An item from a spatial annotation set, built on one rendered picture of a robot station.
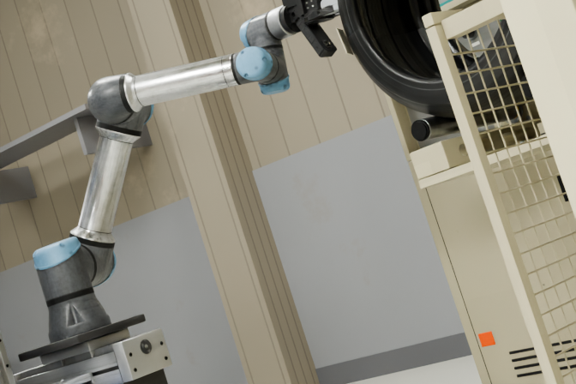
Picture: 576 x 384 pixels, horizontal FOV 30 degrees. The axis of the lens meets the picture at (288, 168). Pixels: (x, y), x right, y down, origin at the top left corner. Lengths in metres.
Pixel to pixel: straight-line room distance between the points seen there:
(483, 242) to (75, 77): 4.46
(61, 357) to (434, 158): 1.02
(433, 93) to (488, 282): 1.01
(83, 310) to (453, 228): 1.10
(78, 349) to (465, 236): 1.15
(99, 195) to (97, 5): 4.28
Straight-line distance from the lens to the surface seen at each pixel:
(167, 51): 6.19
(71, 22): 7.11
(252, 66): 2.45
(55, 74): 7.24
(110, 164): 2.72
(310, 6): 2.50
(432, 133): 2.22
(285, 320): 6.06
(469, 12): 1.53
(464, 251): 3.10
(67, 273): 2.62
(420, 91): 2.20
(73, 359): 2.63
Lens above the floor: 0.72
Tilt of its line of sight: 5 degrees up
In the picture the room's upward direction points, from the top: 18 degrees counter-clockwise
